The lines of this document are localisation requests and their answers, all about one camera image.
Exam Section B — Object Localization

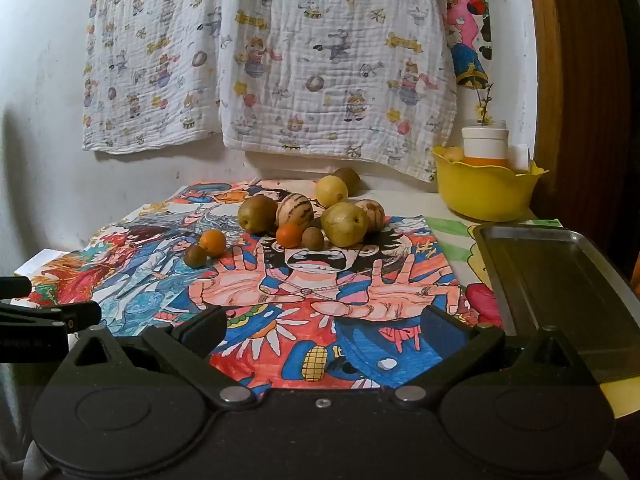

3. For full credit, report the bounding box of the green striped coloured drawing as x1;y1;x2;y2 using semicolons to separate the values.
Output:
426;215;566;332

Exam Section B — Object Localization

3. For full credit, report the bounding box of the large striped pepino melon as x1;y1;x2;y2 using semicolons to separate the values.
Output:
275;193;315;229

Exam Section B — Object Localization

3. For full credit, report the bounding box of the large yellow green pear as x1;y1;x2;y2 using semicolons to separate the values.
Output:
320;202;370;248

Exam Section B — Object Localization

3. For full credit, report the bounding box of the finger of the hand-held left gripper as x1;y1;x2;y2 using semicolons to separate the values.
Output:
0;276;32;299
0;300;103;334

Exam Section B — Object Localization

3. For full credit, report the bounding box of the large brown kiwi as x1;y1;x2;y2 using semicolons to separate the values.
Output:
332;166;362;197

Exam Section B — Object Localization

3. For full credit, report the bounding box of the brown wooden cabinet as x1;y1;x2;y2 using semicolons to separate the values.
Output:
524;0;633;243

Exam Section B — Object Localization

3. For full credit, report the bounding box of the small striped pepino melon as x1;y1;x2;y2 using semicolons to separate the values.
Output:
354;199;386;232

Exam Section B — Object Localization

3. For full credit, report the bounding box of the small orange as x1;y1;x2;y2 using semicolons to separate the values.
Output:
275;224;305;249
199;229;227;257

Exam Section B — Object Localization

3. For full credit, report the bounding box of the blue white figures coloured drawing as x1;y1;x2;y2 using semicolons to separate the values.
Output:
12;202;242;337

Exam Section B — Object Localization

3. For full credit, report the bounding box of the yellow lemon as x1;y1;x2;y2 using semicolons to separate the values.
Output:
315;175;349;209

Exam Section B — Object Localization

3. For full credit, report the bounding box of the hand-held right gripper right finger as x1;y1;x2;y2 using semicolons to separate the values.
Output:
392;306;598;406

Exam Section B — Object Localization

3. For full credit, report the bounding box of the shouting figure coloured drawing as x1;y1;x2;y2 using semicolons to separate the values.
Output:
152;178;502;392

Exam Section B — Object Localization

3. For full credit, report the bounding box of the printed white muslin cloth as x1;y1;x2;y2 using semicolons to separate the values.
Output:
219;0;459;184
81;0;227;154

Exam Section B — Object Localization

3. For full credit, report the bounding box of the thin flower sprig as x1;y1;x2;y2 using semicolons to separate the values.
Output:
474;82;497;126

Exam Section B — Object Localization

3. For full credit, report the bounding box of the yellow plastic bowl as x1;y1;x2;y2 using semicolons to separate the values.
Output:
432;146;549;222

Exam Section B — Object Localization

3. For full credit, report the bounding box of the white jar with orange base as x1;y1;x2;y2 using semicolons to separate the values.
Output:
461;120;510;166

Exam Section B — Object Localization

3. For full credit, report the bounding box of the colourful wall poster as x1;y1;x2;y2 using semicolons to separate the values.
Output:
444;0;494;92

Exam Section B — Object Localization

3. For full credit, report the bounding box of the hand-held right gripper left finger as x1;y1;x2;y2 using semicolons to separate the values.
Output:
60;306;257;409

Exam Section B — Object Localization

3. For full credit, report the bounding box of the small brown kiwi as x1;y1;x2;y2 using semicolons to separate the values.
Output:
301;226;326;251

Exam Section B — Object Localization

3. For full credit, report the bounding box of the brownish green pear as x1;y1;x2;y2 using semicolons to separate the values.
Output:
237;195;279;234

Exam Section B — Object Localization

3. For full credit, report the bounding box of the metal tray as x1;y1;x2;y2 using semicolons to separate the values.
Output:
472;224;640;383

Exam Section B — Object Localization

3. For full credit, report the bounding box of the small white box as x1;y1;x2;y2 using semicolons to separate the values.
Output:
508;143;532;169

